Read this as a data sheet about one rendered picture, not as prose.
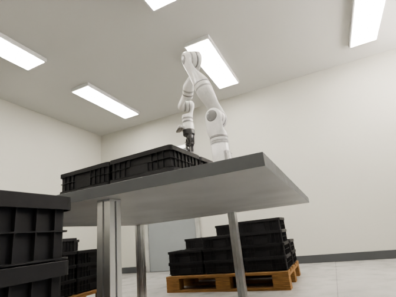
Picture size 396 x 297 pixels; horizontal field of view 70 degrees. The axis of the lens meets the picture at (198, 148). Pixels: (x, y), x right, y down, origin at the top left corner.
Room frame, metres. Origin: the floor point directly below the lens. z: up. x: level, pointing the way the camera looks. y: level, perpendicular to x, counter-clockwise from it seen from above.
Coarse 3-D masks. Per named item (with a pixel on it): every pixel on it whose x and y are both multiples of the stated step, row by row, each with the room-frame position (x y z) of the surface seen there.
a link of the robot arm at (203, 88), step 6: (198, 84) 1.34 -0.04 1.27; (204, 84) 1.33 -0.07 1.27; (210, 84) 1.36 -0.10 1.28; (198, 90) 1.35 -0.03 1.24; (204, 90) 1.33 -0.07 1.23; (210, 90) 1.34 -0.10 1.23; (198, 96) 1.38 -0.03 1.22; (204, 96) 1.35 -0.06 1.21; (210, 96) 1.35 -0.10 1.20; (204, 102) 1.37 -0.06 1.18; (210, 102) 1.36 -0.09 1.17; (216, 102) 1.36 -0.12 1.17
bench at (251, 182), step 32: (224, 160) 0.77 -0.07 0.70; (256, 160) 0.74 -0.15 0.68; (96, 192) 0.96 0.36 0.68; (128, 192) 0.92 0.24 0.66; (160, 192) 0.98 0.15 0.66; (192, 192) 1.06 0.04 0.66; (224, 192) 1.15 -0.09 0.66; (256, 192) 1.26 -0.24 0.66; (288, 192) 1.38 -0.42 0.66; (64, 224) 1.84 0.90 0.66; (96, 224) 2.11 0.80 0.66; (128, 224) 2.49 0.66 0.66
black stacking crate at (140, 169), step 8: (160, 152) 1.30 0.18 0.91; (168, 152) 1.28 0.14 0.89; (176, 152) 1.32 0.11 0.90; (128, 160) 1.39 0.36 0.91; (136, 160) 1.37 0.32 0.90; (144, 160) 1.34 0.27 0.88; (152, 160) 1.32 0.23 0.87; (160, 160) 1.30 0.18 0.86; (168, 160) 1.28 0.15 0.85; (176, 160) 1.32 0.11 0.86; (184, 160) 1.39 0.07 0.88; (192, 160) 1.45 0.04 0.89; (120, 168) 1.42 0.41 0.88; (128, 168) 1.39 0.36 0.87; (136, 168) 1.36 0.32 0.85; (144, 168) 1.34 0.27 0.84; (152, 168) 1.32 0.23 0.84; (160, 168) 1.29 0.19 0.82; (120, 176) 1.42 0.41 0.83; (128, 176) 1.38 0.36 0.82
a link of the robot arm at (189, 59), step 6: (186, 54) 1.35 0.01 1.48; (192, 54) 1.36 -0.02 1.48; (186, 60) 1.36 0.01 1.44; (192, 60) 1.37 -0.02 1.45; (186, 66) 1.37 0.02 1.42; (192, 66) 1.35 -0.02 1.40; (192, 72) 1.35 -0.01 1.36; (198, 72) 1.34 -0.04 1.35; (192, 78) 1.36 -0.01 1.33; (198, 78) 1.34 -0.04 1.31; (204, 78) 1.34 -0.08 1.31
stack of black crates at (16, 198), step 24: (0, 192) 0.40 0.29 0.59; (24, 192) 0.44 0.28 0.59; (0, 216) 0.42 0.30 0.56; (24, 216) 0.45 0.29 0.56; (48, 216) 0.49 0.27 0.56; (0, 240) 0.42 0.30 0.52; (24, 240) 0.45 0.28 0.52; (48, 240) 0.49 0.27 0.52; (0, 264) 0.42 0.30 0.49; (24, 264) 0.44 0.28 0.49; (48, 264) 0.48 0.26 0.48; (0, 288) 0.43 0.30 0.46; (24, 288) 0.46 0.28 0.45; (48, 288) 0.50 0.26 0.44
